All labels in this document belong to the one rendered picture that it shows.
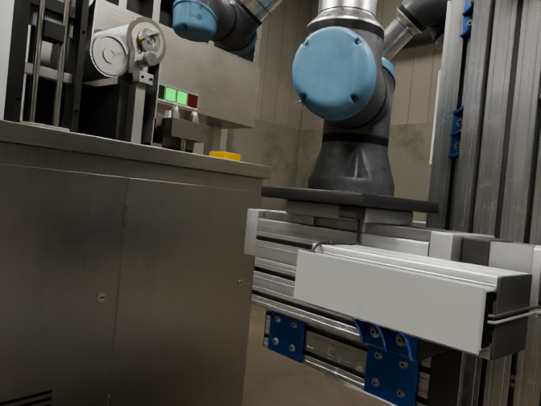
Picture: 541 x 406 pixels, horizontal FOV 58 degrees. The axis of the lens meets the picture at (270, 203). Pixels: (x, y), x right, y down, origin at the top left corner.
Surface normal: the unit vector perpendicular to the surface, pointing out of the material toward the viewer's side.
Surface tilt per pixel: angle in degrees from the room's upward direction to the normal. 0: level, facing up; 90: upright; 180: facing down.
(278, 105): 90
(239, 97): 90
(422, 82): 90
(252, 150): 90
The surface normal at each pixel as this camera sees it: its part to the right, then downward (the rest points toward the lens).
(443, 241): -0.74, -0.07
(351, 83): -0.39, 0.11
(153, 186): 0.76, 0.08
